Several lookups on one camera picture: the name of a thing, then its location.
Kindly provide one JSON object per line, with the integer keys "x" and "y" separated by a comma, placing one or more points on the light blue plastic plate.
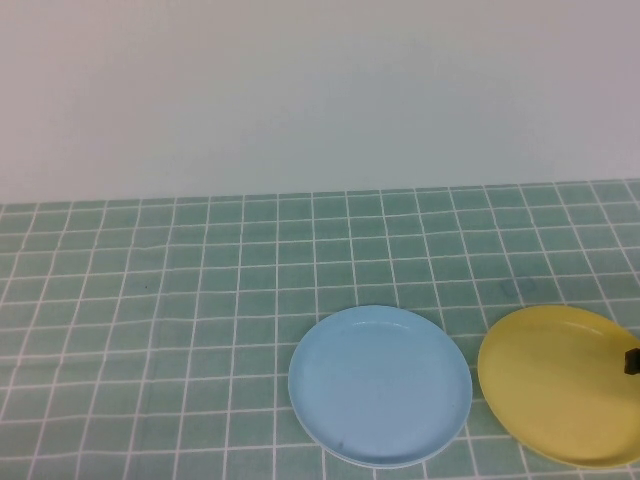
{"x": 380, "y": 385}

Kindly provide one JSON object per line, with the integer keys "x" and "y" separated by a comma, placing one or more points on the yellow plastic plate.
{"x": 550, "y": 390}

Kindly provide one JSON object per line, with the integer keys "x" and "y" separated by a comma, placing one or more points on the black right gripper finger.
{"x": 633, "y": 361}

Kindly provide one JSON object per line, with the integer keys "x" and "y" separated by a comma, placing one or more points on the green checked tablecloth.
{"x": 150, "y": 325}

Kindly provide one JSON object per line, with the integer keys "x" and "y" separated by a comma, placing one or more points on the white plastic plate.
{"x": 380, "y": 467}

